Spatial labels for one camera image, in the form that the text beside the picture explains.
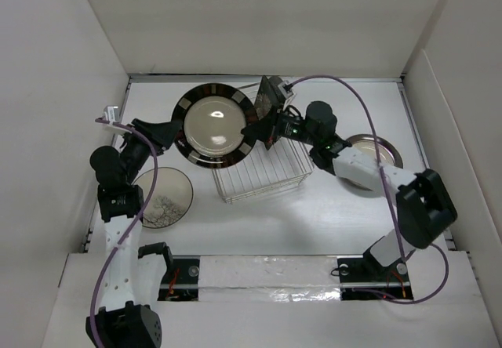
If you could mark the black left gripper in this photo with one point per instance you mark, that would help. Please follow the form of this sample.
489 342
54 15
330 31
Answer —
161 135

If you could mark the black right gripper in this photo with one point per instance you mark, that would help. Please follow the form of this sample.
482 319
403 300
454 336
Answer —
266 130

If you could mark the black floral square plate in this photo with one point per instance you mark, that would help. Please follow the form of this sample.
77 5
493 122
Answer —
268 97

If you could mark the cream plate checkered dark rim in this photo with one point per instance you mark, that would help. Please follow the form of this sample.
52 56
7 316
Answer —
213 116

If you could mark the cream plate tree pattern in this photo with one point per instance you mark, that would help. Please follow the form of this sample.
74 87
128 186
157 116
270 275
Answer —
170 201

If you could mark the cream plate brown rim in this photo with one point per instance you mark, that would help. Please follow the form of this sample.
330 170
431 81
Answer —
365 143

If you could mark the grey reindeer round plate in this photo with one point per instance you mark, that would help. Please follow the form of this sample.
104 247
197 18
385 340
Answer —
275 80

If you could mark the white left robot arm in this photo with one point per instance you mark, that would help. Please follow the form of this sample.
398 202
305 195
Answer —
122 305

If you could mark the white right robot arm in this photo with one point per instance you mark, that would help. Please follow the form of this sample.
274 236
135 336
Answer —
420 205

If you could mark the metal wire dish rack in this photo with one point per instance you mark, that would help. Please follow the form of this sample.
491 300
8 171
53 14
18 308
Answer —
264 171

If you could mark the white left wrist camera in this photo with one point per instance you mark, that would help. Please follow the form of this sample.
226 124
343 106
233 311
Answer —
111 114

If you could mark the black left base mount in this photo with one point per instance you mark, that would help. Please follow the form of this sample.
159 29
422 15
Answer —
180 282

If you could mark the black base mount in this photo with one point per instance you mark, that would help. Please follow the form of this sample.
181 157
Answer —
359 282
180 282

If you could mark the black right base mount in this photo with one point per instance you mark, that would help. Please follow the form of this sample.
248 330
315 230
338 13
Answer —
359 282

